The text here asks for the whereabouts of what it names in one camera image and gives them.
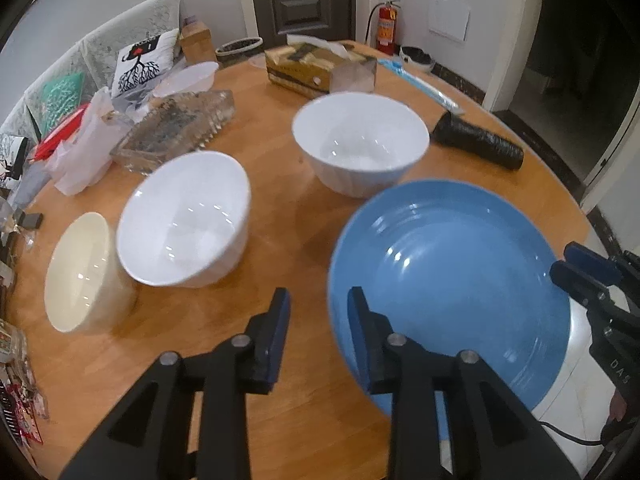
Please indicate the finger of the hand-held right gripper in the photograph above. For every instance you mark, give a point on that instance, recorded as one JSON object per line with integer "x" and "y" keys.
{"x": 580, "y": 282}
{"x": 592, "y": 260}

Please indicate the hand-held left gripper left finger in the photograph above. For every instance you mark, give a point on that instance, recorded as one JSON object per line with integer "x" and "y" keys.
{"x": 281, "y": 330}

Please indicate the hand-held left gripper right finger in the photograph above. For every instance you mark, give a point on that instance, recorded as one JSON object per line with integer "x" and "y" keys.
{"x": 357, "y": 330}

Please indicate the blue plate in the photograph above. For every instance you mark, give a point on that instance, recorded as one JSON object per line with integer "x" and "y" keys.
{"x": 450, "y": 270}

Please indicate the cream bowl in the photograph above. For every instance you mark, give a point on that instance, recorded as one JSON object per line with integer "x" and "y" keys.
{"x": 80, "y": 270}

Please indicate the person's right hand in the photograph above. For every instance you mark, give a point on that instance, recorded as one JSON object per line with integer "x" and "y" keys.
{"x": 618, "y": 405}

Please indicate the glass ashtray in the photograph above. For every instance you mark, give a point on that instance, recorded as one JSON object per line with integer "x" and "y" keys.
{"x": 170, "y": 125}

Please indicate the blue packaged toothbrush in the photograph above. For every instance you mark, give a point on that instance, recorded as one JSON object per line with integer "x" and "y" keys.
{"x": 420, "y": 85}

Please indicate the gold tissue box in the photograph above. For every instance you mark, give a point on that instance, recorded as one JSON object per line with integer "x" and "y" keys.
{"x": 300, "y": 67}

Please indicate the white disposable plastic bowl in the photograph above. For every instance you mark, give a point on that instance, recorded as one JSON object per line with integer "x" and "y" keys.
{"x": 190, "y": 77}

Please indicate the pile of snack packets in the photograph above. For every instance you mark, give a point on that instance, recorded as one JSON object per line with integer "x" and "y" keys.
{"x": 20, "y": 395}

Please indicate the small black rectangular device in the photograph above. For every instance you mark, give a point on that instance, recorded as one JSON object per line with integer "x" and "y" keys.
{"x": 32, "y": 221}

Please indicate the white plastic bag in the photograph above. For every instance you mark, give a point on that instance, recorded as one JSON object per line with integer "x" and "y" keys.
{"x": 95, "y": 130}

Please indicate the green trash bin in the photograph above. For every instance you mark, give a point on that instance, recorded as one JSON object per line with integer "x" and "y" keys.
{"x": 240, "y": 46}

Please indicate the wooden box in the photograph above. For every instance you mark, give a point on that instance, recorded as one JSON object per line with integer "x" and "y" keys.
{"x": 197, "y": 42}

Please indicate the red fire extinguisher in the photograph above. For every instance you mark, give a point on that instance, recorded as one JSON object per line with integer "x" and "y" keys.
{"x": 386, "y": 30}

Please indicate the white pillow with black tree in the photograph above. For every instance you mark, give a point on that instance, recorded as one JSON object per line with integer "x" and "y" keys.
{"x": 145, "y": 60}

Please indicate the white pillow with small tree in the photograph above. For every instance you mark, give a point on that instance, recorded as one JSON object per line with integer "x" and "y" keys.
{"x": 12, "y": 155}

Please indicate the green patterned pillow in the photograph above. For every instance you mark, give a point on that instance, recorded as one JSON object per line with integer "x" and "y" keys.
{"x": 62, "y": 92}

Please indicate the dark grey door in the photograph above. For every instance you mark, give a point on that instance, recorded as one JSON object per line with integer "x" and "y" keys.
{"x": 300, "y": 0}

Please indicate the grey sofa with lace cover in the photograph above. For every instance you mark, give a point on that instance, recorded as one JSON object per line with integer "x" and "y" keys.
{"x": 100, "y": 45}

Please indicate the white wall panel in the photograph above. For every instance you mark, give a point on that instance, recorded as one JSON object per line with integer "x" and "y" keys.
{"x": 450, "y": 17}

